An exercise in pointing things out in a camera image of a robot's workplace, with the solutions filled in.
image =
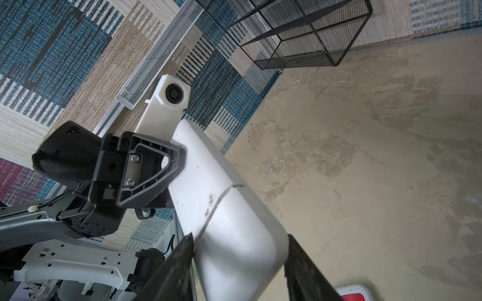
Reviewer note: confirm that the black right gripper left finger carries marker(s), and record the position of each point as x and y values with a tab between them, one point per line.
172	280

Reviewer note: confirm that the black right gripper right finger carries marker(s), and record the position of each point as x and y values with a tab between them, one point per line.
304	279

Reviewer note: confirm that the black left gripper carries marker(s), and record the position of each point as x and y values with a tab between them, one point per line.
108	175

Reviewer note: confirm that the red white remote control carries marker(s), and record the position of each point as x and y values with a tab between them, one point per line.
356	292

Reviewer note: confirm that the black wire shelf rack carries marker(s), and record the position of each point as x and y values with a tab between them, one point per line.
291	33

